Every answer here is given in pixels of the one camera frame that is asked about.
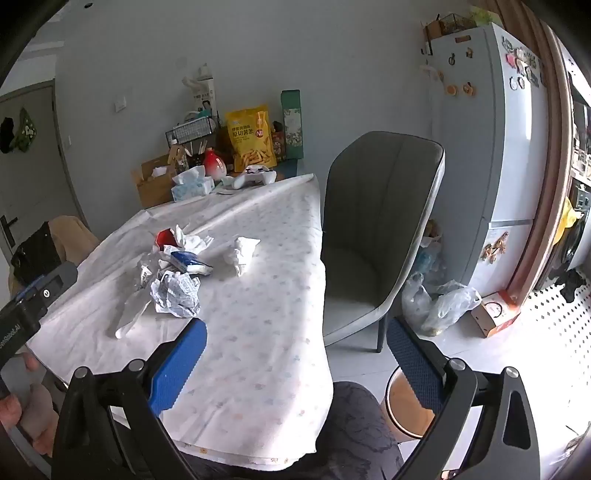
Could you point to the round bin with wooden rim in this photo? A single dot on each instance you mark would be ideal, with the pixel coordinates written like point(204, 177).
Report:
point(406, 420)

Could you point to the printed paper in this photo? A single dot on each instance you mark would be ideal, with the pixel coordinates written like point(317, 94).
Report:
point(178, 293)

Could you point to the open brown cardboard box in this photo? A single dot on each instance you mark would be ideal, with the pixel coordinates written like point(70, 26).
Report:
point(152, 191)

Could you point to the beige cloth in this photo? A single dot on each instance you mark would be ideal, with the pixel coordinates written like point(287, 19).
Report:
point(74, 235)

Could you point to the white fridge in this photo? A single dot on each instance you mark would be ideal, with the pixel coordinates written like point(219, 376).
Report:
point(471, 184)

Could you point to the green door hanging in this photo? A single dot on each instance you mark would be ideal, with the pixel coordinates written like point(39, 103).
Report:
point(25, 131)

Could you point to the yellow plastic bag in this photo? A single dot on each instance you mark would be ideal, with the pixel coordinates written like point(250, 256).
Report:
point(565, 217)

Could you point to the person's left hand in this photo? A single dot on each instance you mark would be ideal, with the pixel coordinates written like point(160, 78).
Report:
point(41, 406)

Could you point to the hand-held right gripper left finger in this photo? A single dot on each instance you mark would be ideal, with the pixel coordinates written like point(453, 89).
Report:
point(180, 364)

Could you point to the cardboard box with white dial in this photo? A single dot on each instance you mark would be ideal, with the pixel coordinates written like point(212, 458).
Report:
point(496, 318)

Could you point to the tall green box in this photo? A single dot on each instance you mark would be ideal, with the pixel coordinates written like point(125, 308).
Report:
point(291, 124)

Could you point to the blue soft tissue pack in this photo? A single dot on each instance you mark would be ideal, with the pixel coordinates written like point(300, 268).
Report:
point(191, 188)

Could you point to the grey door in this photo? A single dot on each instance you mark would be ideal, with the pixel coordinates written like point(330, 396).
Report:
point(37, 184)

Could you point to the wooden door frame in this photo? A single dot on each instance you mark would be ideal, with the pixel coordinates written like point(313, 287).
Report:
point(551, 184)

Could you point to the torn red carton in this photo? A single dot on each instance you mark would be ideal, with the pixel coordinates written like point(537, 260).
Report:
point(165, 237)

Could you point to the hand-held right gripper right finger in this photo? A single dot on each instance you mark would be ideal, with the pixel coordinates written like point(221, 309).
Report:
point(413, 364)

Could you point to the white wall switch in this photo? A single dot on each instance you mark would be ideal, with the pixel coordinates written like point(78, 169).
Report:
point(120, 104)

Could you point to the white patterned tablecloth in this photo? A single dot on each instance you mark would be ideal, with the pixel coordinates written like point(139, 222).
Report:
point(258, 300)

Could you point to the white pegboard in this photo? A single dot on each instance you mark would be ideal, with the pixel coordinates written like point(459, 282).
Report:
point(554, 346)

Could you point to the translucent bag with toy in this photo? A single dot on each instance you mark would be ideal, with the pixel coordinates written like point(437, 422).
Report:
point(427, 258)

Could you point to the red patterned box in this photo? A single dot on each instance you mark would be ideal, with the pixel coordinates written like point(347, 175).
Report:
point(278, 143)

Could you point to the storage shelf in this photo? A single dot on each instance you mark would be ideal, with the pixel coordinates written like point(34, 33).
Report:
point(581, 129)

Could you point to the large white tissue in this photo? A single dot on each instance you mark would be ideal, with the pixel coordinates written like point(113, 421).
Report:
point(194, 242)

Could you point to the small brown cardboard box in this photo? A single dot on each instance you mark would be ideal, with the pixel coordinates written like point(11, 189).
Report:
point(436, 27)

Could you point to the tall white box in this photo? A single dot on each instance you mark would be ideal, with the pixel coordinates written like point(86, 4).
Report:
point(205, 97)

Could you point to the fridge magnets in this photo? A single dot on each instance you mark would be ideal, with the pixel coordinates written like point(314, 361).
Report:
point(468, 87)

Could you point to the grey upholstered chair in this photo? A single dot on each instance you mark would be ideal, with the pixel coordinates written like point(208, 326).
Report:
point(369, 207)

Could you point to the white game controller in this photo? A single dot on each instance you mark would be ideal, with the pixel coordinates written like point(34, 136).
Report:
point(251, 177)

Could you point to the silver wrapper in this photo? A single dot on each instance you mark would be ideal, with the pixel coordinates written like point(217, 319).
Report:
point(147, 272)

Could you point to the clear plastic wrapper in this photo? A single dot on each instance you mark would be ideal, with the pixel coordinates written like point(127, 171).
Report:
point(124, 323)

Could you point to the black bag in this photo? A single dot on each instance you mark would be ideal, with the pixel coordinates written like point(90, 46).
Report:
point(39, 251)

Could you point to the clear plastic bags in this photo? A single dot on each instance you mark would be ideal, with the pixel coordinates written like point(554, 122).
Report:
point(438, 309)

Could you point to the yellow snack bag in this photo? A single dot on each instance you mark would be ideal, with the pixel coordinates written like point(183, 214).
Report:
point(249, 138)

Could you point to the small white tissue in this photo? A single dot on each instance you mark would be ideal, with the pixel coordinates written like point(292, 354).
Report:
point(242, 251)

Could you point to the blue and white packet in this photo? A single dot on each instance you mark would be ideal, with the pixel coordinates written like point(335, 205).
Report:
point(184, 261)

